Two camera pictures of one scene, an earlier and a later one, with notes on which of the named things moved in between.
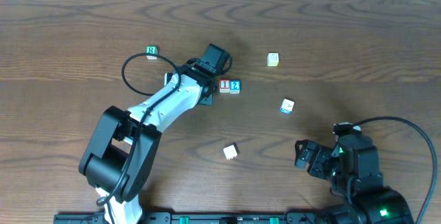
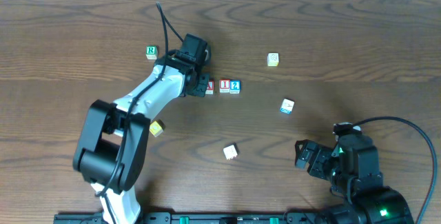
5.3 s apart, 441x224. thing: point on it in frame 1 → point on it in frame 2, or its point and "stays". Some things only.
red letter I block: x=224 y=86 stays
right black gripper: x=318 y=158 stays
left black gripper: x=207 y=100 → x=200 y=86
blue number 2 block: x=234 y=86 stays
